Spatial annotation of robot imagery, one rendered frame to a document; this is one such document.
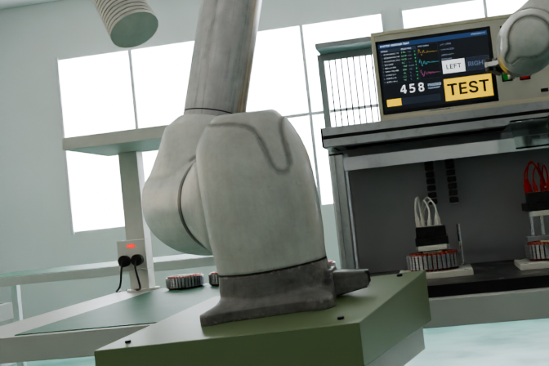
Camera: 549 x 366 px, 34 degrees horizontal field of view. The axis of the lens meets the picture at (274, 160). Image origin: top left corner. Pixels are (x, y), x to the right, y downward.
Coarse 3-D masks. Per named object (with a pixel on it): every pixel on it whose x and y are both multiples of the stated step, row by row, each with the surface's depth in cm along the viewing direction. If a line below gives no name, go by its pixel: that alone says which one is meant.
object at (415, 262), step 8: (408, 256) 187; (416, 256) 184; (424, 256) 182; (432, 256) 181; (440, 256) 181; (448, 256) 182; (456, 256) 183; (408, 264) 185; (416, 264) 183; (424, 264) 182; (432, 264) 182; (440, 264) 181; (448, 264) 181; (456, 264) 182
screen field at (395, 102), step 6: (414, 96) 202; (420, 96) 201; (426, 96) 201; (432, 96) 201; (438, 96) 201; (390, 102) 202; (396, 102) 202; (402, 102) 202; (408, 102) 202; (414, 102) 202; (420, 102) 201
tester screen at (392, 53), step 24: (384, 48) 203; (408, 48) 202; (432, 48) 201; (456, 48) 200; (480, 48) 199; (384, 72) 203; (408, 72) 202; (432, 72) 201; (480, 72) 199; (384, 96) 203; (408, 96) 202
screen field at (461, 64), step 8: (472, 56) 200; (480, 56) 199; (488, 56) 199; (448, 64) 201; (456, 64) 200; (464, 64) 200; (472, 64) 200; (480, 64) 199; (448, 72) 200; (456, 72) 200
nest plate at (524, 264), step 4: (516, 260) 188; (520, 260) 187; (524, 260) 186; (528, 260) 185; (516, 264) 185; (520, 264) 177; (524, 264) 176; (528, 264) 176; (532, 264) 176; (536, 264) 176; (540, 264) 176; (544, 264) 175; (548, 264) 175; (520, 268) 176; (524, 268) 176; (528, 268) 176; (532, 268) 176; (536, 268) 176; (540, 268) 176; (544, 268) 176
